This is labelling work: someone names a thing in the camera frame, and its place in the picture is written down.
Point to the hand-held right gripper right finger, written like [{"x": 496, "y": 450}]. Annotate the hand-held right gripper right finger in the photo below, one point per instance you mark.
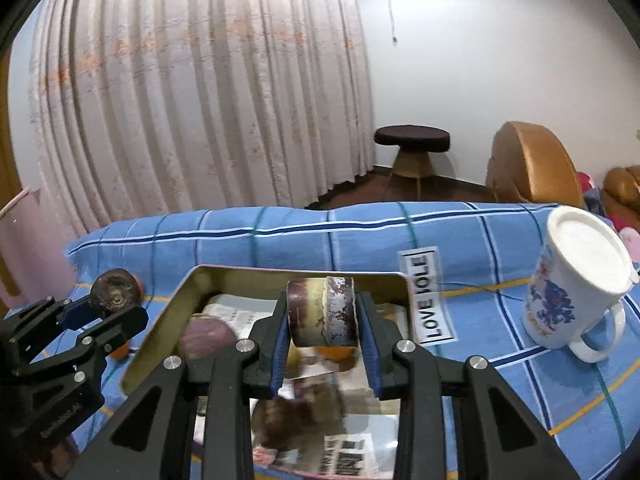
[{"x": 367, "y": 345}]

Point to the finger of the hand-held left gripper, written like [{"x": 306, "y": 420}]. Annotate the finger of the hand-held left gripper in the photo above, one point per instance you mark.
[
  {"x": 75, "y": 312},
  {"x": 125, "y": 325}
]

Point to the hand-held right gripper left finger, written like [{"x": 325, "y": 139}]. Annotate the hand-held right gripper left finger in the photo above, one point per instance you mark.
[{"x": 280, "y": 360}]

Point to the small brown printed can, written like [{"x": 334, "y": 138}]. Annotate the small brown printed can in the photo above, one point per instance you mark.
[
  {"x": 112, "y": 295},
  {"x": 320, "y": 315}
]

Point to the metal tin box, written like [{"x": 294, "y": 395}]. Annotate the metal tin box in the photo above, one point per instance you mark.
[{"x": 165, "y": 320}]

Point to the dark brown round object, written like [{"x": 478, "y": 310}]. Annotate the dark brown round object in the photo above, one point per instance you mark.
[{"x": 295, "y": 412}]

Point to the printed paper leaflet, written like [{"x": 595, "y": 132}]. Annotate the printed paper leaflet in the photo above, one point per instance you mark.
[{"x": 240, "y": 317}]

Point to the pink plastic pitcher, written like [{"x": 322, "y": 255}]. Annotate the pink plastic pitcher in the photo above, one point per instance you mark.
[{"x": 35, "y": 250}]

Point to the purple round object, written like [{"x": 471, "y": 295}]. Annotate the purple round object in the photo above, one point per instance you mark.
[{"x": 207, "y": 337}]

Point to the white sheet label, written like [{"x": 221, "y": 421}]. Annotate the white sheet label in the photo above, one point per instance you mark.
[{"x": 425, "y": 295}]

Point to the blue plaid bed sheet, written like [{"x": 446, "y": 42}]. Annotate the blue plaid bed sheet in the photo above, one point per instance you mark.
[{"x": 350, "y": 240}]

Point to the wooden door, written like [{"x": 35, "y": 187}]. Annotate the wooden door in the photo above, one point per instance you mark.
[{"x": 7, "y": 170}]

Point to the white printed mug with lid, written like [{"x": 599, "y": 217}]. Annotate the white printed mug with lid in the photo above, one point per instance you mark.
[{"x": 560, "y": 300}]

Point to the round dark brown stool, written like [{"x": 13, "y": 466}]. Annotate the round dark brown stool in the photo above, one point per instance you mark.
[{"x": 412, "y": 137}]

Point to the brown leather sofa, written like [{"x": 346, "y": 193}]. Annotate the brown leather sofa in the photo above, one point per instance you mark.
[{"x": 535, "y": 160}]

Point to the floral beige curtain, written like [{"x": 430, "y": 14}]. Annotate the floral beige curtain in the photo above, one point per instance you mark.
[{"x": 200, "y": 85}]

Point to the pink cloth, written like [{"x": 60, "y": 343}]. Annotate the pink cloth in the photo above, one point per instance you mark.
[{"x": 590, "y": 195}]

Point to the pink cushion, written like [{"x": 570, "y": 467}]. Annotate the pink cushion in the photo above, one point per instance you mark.
[{"x": 631, "y": 242}]

